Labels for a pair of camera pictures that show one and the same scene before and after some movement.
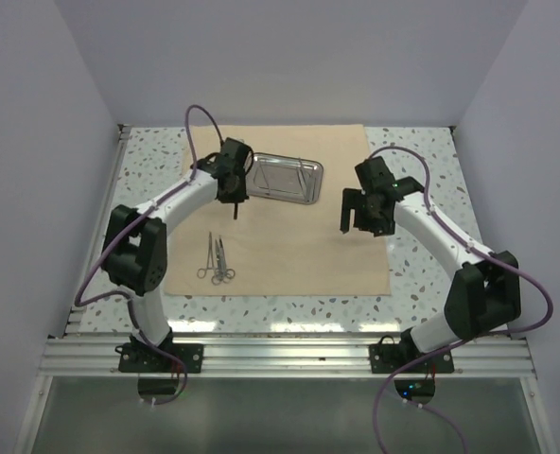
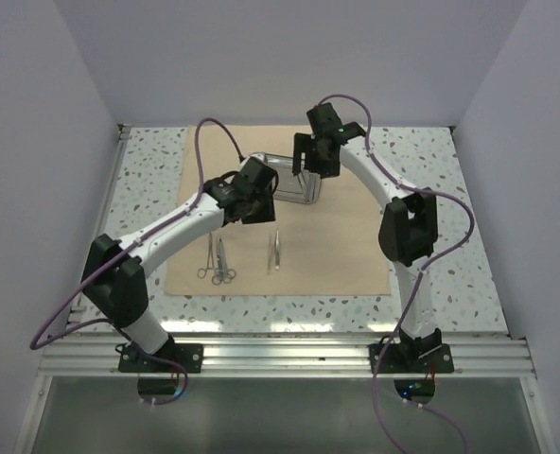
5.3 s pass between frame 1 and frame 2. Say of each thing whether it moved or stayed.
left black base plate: stayed
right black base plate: stayed
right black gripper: moved
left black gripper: moved
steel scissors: stayed
